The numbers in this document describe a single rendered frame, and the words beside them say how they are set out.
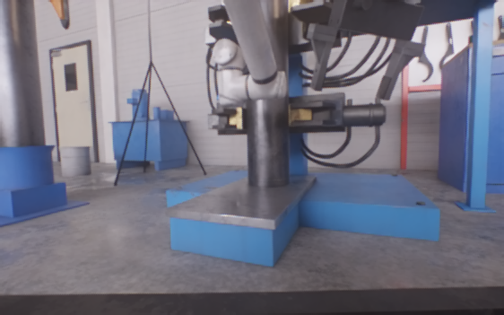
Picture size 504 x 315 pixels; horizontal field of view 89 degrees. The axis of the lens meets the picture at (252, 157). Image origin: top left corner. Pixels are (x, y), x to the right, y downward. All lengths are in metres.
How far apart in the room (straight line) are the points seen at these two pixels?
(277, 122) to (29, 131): 1.34
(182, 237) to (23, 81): 1.28
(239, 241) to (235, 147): 2.81
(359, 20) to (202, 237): 0.74
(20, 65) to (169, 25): 2.88
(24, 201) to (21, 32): 0.89
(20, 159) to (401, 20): 1.74
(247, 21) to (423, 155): 2.83
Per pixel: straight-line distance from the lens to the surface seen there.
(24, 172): 1.81
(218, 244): 0.89
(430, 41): 3.40
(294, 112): 1.13
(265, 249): 0.83
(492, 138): 2.19
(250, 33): 0.74
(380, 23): 0.49
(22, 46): 1.91
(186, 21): 4.28
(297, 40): 1.53
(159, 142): 3.34
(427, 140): 3.30
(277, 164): 1.23
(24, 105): 1.84
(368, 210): 1.12
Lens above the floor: 0.39
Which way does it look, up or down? 5 degrees down
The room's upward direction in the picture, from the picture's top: 1 degrees counter-clockwise
